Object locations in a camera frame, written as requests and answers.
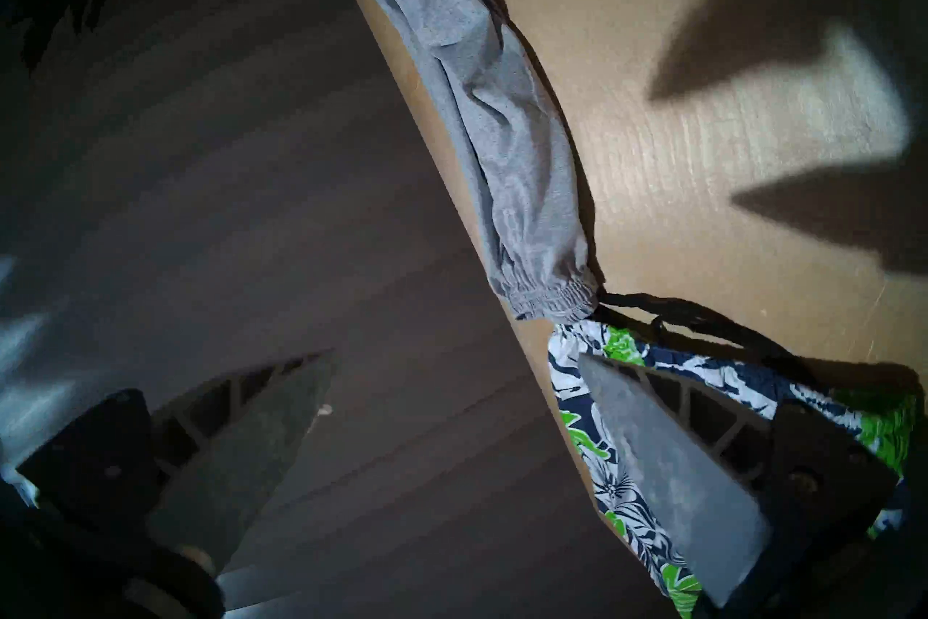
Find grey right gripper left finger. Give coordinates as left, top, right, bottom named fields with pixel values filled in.
left=18, top=351, right=338, bottom=571

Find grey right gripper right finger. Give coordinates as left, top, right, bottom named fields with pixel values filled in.
left=578, top=355, right=900, bottom=607

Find navy green floral shorts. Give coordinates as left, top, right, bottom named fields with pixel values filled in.
left=547, top=291, right=918, bottom=619

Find grey jersey shorts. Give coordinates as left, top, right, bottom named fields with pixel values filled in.
left=347, top=0, right=602, bottom=325

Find beige pleated curtain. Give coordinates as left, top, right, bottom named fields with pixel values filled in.
left=0, top=255, right=80, bottom=480

